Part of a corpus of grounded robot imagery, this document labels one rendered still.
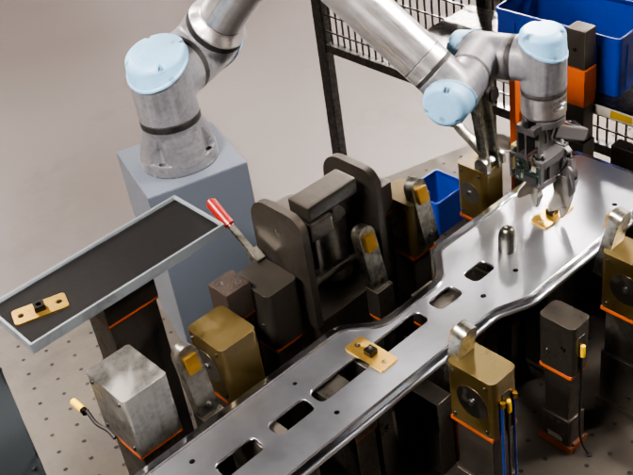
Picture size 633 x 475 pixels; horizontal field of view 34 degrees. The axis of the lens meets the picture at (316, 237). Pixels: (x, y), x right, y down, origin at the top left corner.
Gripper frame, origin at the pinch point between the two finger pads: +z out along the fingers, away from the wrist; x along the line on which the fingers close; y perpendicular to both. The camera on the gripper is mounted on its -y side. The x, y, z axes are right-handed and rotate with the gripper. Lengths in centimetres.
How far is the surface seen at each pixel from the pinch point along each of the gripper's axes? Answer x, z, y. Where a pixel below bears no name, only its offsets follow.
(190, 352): -14, -8, 70
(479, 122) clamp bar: -14.4, -12.8, 1.7
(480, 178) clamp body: -13.8, -1.5, 2.9
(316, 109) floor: -200, 103, -110
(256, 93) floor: -232, 103, -105
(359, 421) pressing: 8, 2, 58
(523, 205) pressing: -5.6, 2.2, 1.1
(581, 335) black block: 20.6, 5.3, 19.9
